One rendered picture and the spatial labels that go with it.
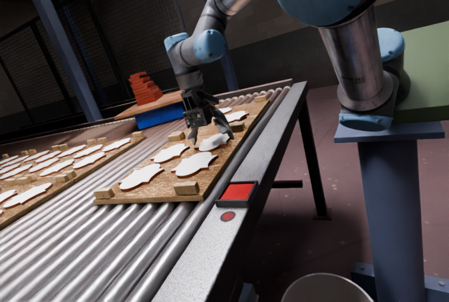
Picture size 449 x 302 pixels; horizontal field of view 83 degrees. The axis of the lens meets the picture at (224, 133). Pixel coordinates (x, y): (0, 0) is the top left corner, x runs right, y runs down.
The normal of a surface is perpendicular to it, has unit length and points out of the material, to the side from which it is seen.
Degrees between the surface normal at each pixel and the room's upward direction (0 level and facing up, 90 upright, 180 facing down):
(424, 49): 45
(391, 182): 90
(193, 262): 0
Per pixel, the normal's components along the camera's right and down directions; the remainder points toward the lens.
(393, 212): -0.43, 0.39
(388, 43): -0.48, -0.49
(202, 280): -0.27, -0.92
